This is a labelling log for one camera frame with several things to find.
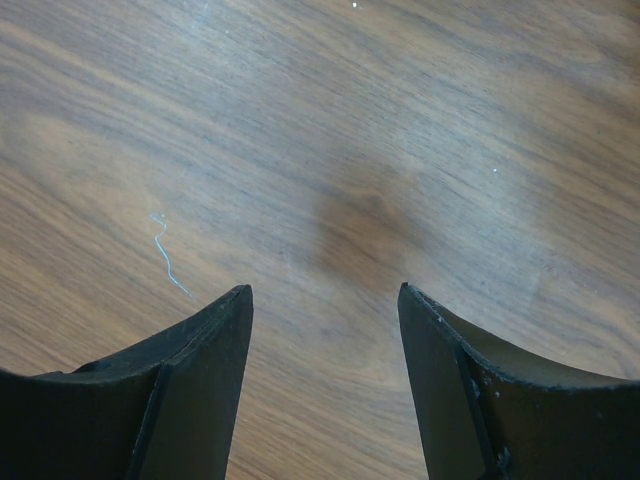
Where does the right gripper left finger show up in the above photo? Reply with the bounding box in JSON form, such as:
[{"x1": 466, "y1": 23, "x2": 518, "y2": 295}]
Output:
[{"x1": 1, "y1": 285, "x2": 254, "y2": 479}]

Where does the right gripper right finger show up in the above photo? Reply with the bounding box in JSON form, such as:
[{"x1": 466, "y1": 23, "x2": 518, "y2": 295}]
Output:
[{"x1": 397, "y1": 284, "x2": 639, "y2": 479}]

